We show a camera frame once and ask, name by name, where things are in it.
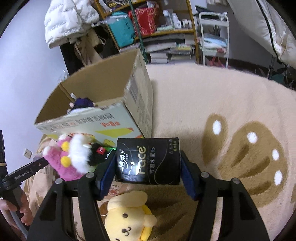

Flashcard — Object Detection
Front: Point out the pink white plush toy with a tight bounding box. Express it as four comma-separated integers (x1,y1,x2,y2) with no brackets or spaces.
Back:
43,133,109,181

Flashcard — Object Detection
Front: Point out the yellow dog plush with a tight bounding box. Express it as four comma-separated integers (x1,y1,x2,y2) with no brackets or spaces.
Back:
104,191,157,241

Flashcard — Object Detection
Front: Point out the black tissue pack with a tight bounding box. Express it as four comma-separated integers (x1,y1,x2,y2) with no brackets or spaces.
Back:
115,137,181,186

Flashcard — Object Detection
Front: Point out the purple haired plush doll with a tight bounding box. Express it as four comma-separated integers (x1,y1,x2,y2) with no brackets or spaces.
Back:
67,98,95,114

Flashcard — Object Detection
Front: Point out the green tissue pack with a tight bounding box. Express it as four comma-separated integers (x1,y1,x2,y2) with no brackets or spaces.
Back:
103,146,116,153

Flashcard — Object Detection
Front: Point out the person's left hand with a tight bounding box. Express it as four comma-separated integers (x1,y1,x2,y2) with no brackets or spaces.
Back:
1,191,33,228

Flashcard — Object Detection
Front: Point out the cardboard box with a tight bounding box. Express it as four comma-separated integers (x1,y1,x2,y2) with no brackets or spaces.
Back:
35,49,153,147

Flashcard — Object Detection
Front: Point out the beige patterned rug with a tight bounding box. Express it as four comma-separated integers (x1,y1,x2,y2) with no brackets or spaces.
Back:
23,63,296,241

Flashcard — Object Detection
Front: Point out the beige hanging coat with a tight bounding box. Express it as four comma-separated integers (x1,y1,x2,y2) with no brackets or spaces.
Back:
74,29,105,66

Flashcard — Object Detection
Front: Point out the stack of books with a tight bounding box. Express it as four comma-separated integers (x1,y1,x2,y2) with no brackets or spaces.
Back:
143,34,196,64

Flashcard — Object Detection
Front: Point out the white puffer jacket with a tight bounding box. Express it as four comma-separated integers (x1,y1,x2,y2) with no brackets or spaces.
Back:
44,0,100,49

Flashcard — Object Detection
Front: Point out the teal bag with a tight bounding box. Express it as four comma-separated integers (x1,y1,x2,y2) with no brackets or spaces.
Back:
106,12,135,48

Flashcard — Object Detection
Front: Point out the green pole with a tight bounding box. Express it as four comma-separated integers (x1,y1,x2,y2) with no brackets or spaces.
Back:
128,0,148,64

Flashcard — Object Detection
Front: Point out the wooden shelf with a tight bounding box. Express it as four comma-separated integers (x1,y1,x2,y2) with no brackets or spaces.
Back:
95,1,199,63

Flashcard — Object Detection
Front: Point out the red gift bag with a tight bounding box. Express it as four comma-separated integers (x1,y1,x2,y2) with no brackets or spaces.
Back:
134,5,159,36

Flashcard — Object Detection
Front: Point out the white utility cart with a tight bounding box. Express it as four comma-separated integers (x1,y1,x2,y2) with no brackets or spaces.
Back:
198,11,230,69

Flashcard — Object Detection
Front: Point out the cream recliner chair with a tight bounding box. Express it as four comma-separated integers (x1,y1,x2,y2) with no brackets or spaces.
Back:
228,0,295,68

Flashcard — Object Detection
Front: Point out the wall socket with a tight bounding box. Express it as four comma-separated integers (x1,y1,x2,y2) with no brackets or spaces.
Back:
23,149,32,159

